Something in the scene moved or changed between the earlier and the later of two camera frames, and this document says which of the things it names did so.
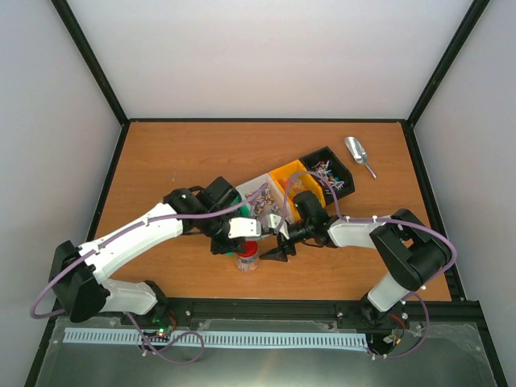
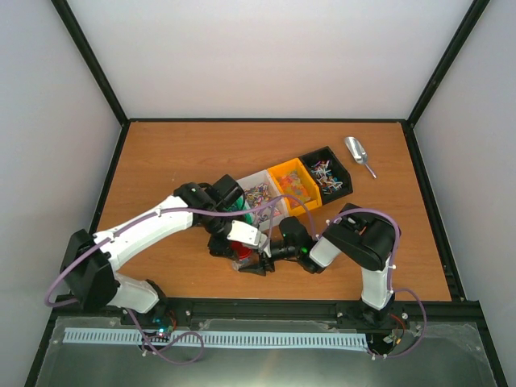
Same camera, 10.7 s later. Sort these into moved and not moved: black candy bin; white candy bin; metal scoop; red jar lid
Moved: red jar lid
Not moved: white candy bin; black candy bin; metal scoop
